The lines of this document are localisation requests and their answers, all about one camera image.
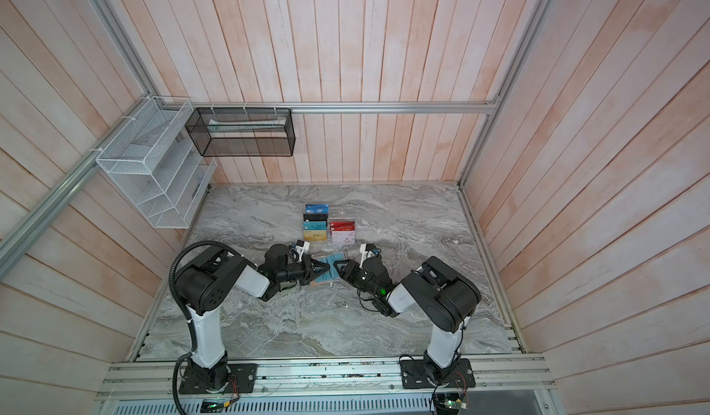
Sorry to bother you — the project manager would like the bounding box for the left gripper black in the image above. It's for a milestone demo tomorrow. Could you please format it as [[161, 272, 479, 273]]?
[[277, 254, 331, 286]]

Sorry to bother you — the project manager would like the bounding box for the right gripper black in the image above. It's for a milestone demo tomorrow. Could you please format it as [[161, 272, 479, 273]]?
[[335, 259, 380, 299]]

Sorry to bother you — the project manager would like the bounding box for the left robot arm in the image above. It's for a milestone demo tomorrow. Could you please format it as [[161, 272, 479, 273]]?
[[168, 241, 331, 389]]

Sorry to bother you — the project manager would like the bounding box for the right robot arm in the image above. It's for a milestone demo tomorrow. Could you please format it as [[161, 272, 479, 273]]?
[[334, 252, 482, 385]]

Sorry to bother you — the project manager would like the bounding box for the white pink card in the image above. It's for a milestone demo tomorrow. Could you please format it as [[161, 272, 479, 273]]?
[[331, 230, 356, 245]]

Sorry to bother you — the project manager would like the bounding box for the yellow VIP card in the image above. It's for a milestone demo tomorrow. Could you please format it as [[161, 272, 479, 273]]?
[[303, 229, 328, 242]]

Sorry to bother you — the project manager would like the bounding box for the red card on stand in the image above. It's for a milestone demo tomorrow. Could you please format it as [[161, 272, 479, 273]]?
[[329, 220, 356, 232]]

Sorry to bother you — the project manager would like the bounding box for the teal VIP card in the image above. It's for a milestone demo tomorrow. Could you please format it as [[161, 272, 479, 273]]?
[[302, 221, 328, 231]]

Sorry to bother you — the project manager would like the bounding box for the black card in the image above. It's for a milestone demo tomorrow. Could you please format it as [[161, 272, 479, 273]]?
[[303, 214, 328, 222]]

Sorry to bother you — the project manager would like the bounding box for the blue card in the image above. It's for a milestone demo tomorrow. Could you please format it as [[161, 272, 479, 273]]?
[[305, 204, 329, 215]]

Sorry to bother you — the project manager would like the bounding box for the black mesh basket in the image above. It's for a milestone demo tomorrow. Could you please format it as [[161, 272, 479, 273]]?
[[185, 106, 296, 157]]

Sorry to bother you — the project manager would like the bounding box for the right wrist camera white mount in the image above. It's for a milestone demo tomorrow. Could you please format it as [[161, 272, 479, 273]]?
[[360, 243, 382, 269]]

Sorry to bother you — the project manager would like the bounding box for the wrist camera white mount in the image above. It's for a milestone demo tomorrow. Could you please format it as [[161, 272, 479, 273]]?
[[360, 243, 382, 269], [290, 239, 310, 263]]

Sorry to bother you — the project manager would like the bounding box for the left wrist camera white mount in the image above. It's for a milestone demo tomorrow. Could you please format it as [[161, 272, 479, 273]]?
[[290, 239, 310, 263]]

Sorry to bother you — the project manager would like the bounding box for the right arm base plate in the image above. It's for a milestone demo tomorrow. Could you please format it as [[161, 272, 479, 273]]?
[[399, 358, 476, 390]]

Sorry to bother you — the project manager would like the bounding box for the black corrugated cable hose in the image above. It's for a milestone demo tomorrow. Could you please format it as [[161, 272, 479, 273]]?
[[168, 239, 245, 415]]

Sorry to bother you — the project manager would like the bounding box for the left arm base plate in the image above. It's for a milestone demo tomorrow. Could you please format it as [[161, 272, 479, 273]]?
[[177, 361, 258, 395]]

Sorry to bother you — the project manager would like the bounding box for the aluminium front rail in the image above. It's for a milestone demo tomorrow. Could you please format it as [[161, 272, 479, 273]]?
[[96, 354, 556, 401]]

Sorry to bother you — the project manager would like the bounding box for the white wire mesh shelf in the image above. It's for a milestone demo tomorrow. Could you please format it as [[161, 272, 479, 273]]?
[[96, 96, 217, 229]]

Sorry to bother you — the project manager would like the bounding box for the horizontal aluminium wall rail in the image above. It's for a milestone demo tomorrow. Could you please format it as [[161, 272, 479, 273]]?
[[189, 101, 497, 115]]

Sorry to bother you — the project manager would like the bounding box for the left aluminium wall rail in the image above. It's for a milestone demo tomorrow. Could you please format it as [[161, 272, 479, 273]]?
[[1, 95, 152, 279]]

